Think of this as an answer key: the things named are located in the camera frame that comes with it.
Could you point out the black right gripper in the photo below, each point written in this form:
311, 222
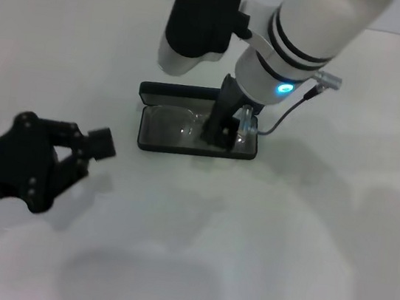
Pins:
227, 101

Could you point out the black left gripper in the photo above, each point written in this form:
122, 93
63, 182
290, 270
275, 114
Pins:
4, 167

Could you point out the clear white glasses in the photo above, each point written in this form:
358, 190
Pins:
186, 130

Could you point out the black glasses case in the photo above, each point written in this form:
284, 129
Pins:
178, 93

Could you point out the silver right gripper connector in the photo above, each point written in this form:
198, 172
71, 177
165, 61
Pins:
246, 119

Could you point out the silver right wrist plug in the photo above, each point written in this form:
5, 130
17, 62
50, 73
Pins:
329, 79

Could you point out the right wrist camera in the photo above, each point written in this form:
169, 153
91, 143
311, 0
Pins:
200, 12

